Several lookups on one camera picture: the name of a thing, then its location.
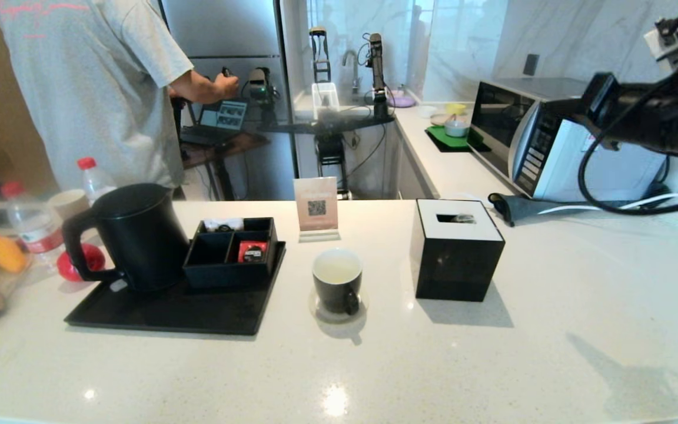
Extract black background robot stand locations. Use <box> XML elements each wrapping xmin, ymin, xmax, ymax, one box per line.
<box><xmin>260</xmin><ymin>115</ymin><xmax>397</xmax><ymax>200</ymax></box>

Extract black laptop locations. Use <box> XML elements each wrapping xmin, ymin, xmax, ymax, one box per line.
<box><xmin>180</xmin><ymin>100</ymin><xmax>248</xmax><ymax>147</ymax></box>

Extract black camera cable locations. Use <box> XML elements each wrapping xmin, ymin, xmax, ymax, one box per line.
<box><xmin>577</xmin><ymin>16</ymin><xmax>678</xmax><ymax>216</ymax></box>

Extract person in grey t-shirt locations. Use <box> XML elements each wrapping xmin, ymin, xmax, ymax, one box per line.
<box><xmin>0</xmin><ymin>0</ymin><xmax>240</xmax><ymax>190</ymax></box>

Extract red coffee sachet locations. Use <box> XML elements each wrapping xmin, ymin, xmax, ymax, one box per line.
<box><xmin>238</xmin><ymin>240</ymin><xmax>268</xmax><ymax>263</ymax></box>

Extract clear water bottle red cap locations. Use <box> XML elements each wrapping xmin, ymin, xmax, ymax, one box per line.
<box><xmin>0</xmin><ymin>181</ymin><xmax>63</xmax><ymax>266</ymax></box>
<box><xmin>77</xmin><ymin>157</ymin><xmax>118</xmax><ymax>202</ymax></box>

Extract black serving tray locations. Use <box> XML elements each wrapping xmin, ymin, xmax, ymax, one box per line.
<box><xmin>64</xmin><ymin>238</ymin><xmax>287</xmax><ymax>336</ymax></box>

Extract brown wooden desk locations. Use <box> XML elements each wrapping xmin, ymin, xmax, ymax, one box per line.
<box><xmin>181</xmin><ymin>131</ymin><xmax>270</xmax><ymax>201</ymax></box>

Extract red toy apple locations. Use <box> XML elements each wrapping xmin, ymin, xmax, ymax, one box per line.
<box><xmin>56</xmin><ymin>243</ymin><xmax>106</xmax><ymax>282</ymax></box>

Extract QR code acrylic sign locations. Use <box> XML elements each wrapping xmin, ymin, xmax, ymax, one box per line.
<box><xmin>293</xmin><ymin>177</ymin><xmax>341</xmax><ymax>243</ymax></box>

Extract black sensor head green light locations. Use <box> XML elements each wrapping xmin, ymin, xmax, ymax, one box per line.
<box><xmin>247</xmin><ymin>67</ymin><xmax>278</xmax><ymax>127</ymax></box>

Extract black power cable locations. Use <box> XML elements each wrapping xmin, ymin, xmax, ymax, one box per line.
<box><xmin>639</xmin><ymin>154</ymin><xmax>678</xmax><ymax>204</ymax></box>

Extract black compartment organizer box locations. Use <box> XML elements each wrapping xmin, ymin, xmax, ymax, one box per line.
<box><xmin>183</xmin><ymin>217</ymin><xmax>279</xmax><ymax>290</ymax></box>

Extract white plastic rack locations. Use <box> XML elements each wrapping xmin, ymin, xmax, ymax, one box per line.
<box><xmin>311</xmin><ymin>82</ymin><xmax>340</xmax><ymax>121</ymax></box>

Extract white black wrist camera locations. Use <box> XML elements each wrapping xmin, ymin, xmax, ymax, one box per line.
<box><xmin>643</xmin><ymin>18</ymin><xmax>678</xmax><ymax>63</ymax></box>

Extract black mug white inside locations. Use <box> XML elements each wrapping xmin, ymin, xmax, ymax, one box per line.
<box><xmin>312</xmin><ymin>248</ymin><xmax>364</xmax><ymax>315</ymax></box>

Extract chrome sink faucet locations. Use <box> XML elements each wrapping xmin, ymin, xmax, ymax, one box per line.
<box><xmin>342</xmin><ymin>49</ymin><xmax>359</xmax><ymax>95</ymax></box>

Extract green mat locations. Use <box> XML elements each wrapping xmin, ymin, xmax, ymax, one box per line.
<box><xmin>427</xmin><ymin>125</ymin><xmax>484</xmax><ymax>150</ymax></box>

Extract purple plate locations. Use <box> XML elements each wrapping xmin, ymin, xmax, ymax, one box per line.
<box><xmin>387</xmin><ymin>88</ymin><xmax>416</xmax><ymax>108</ymax></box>

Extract brown paper cup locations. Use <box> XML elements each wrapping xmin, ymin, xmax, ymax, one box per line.
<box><xmin>46</xmin><ymin>188</ymin><xmax>89</xmax><ymax>220</ymax></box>

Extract black tissue box white top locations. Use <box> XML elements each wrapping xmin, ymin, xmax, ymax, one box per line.
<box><xmin>409</xmin><ymin>199</ymin><xmax>506</xmax><ymax>303</ymax></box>

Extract silver refrigerator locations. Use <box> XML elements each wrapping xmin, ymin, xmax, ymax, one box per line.
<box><xmin>159</xmin><ymin>0</ymin><xmax>295</xmax><ymax>201</ymax></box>

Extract silver microwave oven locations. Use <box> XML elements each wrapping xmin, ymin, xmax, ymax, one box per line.
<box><xmin>468</xmin><ymin>78</ymin><xmax>678</xmax><ymax>203</ymax></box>

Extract white power cable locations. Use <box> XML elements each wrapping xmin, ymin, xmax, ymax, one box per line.
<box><xmin>440</xmin><ymin>184</ymin><xmax>678</xmax><ymax>216</ymax></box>

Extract black electric kettle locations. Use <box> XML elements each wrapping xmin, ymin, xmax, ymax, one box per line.
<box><xmin>60</xmin><ymin>183</ymin><xmax>190</xmax><ymax>294</ymax></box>

